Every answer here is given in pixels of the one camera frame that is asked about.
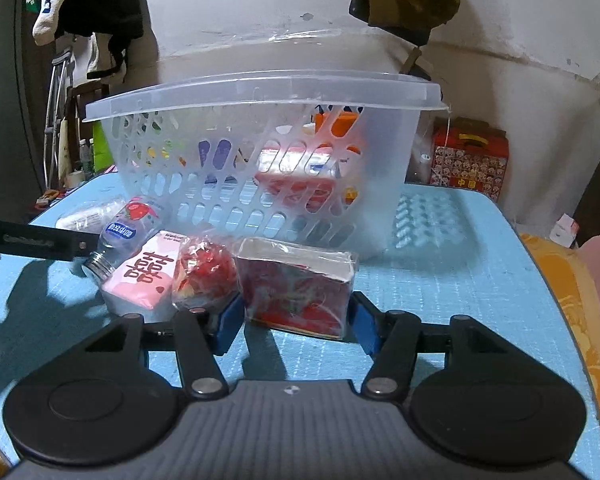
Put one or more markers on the white plastic packet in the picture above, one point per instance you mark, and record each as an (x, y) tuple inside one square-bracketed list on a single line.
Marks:
[(85, 217)]

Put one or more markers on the metal crutch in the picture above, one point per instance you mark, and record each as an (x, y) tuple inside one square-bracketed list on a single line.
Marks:
[(55, 110)]

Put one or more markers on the white towel blue letters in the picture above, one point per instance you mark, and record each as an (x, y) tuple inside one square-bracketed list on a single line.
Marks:
[(50, 10)]

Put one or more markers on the red gift box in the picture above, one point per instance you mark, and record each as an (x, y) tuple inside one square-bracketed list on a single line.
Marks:
[(467, 160)]

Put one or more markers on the orange patterned blanket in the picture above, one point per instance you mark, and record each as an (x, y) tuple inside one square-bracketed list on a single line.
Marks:
[(580, 320)]

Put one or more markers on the red white box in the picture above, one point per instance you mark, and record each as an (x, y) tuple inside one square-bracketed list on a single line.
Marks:
[(290, 185)]

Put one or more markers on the small white box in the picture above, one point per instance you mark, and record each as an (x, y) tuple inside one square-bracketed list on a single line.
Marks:
[(564, 230)]

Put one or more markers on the grey cabinet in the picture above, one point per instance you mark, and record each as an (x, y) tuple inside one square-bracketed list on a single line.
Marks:
[(5, 110)]

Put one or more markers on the light blue mat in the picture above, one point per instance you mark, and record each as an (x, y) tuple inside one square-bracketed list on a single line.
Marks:
[(480, 285)]

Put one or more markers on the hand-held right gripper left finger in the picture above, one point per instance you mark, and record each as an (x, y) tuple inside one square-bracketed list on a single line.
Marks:
[(228, 327)]

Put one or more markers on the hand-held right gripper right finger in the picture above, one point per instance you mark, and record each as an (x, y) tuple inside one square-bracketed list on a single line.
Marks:
[(364, 327)]

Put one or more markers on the strawberry label bottle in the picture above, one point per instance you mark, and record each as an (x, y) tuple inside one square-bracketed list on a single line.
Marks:
[(130, 225)]

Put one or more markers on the olive green bag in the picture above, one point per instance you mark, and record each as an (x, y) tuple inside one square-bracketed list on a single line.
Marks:
[(410, 12)]

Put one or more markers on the clear plastic basket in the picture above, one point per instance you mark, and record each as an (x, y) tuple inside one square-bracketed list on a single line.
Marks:
[(380, 200)]

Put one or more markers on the orange carton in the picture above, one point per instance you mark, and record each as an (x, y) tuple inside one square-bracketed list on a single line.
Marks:
[(350, 125)]

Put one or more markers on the red tissue pack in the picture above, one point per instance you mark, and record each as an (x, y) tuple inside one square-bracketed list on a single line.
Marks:
[(290, 285)]

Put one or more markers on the pink white packet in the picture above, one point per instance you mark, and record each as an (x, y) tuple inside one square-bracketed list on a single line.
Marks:
[(140, 280)]

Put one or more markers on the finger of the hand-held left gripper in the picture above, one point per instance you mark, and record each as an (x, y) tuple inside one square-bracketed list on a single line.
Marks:
[(35, 241)]

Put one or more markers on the red snack bag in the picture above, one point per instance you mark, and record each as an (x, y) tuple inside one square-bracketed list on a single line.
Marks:
[(205, 265)]

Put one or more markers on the black hanging garment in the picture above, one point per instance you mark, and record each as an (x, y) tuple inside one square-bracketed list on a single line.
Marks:
[(115, 5)]

